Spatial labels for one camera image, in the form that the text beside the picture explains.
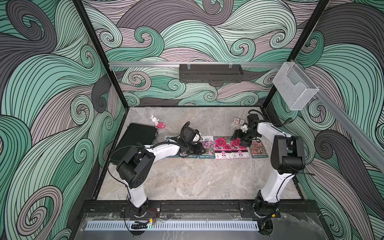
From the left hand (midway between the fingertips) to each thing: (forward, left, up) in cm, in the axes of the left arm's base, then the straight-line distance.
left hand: (205, 150), depth 87 cm
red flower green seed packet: (+4, -35, -7) cm, 36 cm away
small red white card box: (+28, -27, -7) cm, 39 cm away
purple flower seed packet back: (+8, -3, -7) cm, 11 cm away
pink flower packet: (+4, -23, -7) cm, 25 cm away
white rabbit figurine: (+24, +34, -1) cm, 42 cm away
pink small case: (+24, +30, -6) cm, 39 cm away
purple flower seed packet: (-6, +11, +6) cm, 14 cm away
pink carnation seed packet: (+5, -13, -7) cm, 15 cm away
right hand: (+9, -20, -4) cm, 22 cm away
